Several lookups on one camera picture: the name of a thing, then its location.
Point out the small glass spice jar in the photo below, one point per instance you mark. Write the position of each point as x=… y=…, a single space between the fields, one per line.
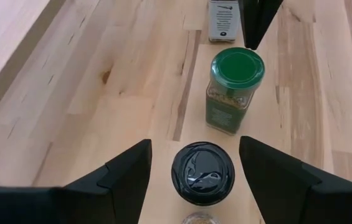
x=200 y=219

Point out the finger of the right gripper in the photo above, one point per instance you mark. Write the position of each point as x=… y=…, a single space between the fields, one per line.
x=249 y=18
x=267 y=12

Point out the white lid bagel seasoning jar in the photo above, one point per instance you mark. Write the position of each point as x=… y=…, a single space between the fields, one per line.
x=224 y=21

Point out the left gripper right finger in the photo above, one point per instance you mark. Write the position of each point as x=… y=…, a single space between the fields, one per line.
x=288 y=199

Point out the black lid spice jar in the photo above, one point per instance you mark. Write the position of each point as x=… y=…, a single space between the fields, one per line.
x=203 y=174

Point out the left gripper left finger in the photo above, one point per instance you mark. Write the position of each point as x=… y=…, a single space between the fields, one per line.
x=101 y=202

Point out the green lid oregano jar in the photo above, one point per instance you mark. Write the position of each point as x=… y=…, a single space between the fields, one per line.
x=235 y=71

